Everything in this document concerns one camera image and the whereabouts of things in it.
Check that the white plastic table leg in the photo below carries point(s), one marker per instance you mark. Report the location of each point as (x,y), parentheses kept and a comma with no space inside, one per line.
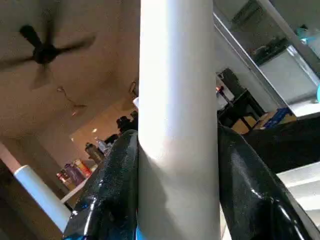
(42,197)
(177,120)

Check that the white plastic table top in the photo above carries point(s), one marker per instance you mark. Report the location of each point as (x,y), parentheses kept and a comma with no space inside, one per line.
(302,192)

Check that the dark ceiling fan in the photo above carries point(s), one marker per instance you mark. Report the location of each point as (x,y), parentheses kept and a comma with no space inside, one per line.
(45,50)

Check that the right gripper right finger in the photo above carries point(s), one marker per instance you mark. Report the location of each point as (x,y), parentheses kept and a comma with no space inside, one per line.
(255,195)

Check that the blue cardboard box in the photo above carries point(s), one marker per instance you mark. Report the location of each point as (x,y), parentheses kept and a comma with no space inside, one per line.
(272,119)

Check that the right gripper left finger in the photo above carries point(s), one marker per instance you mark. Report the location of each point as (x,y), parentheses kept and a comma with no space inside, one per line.
(107,195)

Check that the white box appliance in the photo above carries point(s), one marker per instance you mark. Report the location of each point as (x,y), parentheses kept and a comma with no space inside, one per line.
(287,75)

